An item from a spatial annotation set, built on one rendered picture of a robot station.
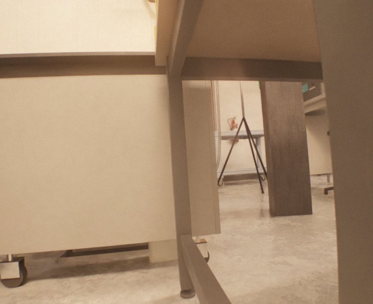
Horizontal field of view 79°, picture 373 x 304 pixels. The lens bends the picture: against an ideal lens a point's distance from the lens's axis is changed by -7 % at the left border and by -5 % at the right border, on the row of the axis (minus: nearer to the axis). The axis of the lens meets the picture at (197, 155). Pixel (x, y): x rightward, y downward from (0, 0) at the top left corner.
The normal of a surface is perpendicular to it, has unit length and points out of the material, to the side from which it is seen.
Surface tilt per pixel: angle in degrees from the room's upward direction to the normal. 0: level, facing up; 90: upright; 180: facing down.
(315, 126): 90
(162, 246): 90
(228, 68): 90
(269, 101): 90
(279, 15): 180
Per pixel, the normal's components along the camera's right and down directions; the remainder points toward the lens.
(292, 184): -0.13, -0.04
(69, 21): 0.18, -0.05
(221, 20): 0.07, 1.00
